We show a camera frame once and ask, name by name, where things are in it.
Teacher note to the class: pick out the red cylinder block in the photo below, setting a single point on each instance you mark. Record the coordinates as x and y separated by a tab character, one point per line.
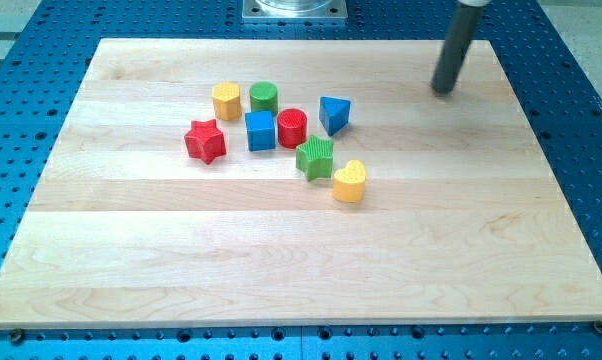
292	127

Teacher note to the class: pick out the yellow heart block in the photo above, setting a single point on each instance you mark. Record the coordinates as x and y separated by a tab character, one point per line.
349	182

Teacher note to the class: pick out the green cylinder block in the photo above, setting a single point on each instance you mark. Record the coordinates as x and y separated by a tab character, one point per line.
264	97

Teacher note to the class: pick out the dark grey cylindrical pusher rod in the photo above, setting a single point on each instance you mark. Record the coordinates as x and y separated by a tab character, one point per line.
461	31

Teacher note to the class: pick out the light wooden board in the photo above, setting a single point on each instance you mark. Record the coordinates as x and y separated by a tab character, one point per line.
461	221

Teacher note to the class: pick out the yellow hexagon block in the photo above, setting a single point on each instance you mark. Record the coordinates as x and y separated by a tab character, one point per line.
226	101

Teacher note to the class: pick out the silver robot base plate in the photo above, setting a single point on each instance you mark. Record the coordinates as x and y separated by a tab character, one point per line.
294	9

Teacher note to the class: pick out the green star block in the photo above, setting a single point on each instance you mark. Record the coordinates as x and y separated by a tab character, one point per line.
314	158

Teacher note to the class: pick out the blue cube block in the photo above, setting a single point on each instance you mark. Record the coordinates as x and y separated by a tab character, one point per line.
260	130

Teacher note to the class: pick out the blue triangle block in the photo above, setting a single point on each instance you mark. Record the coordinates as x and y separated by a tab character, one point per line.
334	114

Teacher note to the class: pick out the red star block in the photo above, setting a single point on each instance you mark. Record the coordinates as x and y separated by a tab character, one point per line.
205	141

